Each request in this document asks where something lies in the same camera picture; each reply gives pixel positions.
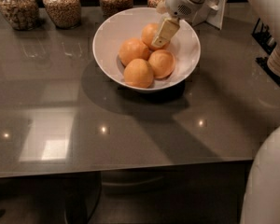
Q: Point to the black wire rack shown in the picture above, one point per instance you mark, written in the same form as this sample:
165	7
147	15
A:
261	34

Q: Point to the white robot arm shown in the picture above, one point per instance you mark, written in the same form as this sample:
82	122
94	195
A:
261	204

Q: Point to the white folded stand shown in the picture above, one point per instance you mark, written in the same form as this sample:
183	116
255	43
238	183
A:
212	12

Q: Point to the dark table pedestal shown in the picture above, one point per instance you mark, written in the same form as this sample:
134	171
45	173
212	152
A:
81	196

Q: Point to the far left glass jar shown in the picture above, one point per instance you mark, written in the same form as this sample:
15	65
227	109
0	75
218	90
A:
22	15

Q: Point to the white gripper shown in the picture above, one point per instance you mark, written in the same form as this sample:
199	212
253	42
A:
176	4

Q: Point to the white ceramic bowl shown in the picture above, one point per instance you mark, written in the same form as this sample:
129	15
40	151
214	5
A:
185	46

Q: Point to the orange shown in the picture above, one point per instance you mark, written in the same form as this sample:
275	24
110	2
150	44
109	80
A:
148	33
138	73
133	48
162	62

